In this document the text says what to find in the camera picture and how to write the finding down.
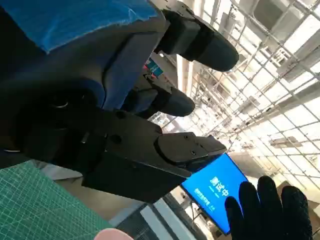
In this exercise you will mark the right robot hand black glove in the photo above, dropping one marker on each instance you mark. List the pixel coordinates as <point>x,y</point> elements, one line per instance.
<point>270,217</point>

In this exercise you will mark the left robot hand blue tape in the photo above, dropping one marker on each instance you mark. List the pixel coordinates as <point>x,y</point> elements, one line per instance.
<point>75,105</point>

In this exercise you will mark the pink bowl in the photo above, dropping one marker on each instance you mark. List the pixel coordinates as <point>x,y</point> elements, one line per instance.
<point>112,235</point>

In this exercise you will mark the large blue display screen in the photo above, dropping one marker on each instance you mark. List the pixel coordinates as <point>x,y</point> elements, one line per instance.
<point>212,182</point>

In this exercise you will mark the green cutting mat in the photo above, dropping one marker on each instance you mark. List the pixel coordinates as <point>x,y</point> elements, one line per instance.
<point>30,207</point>

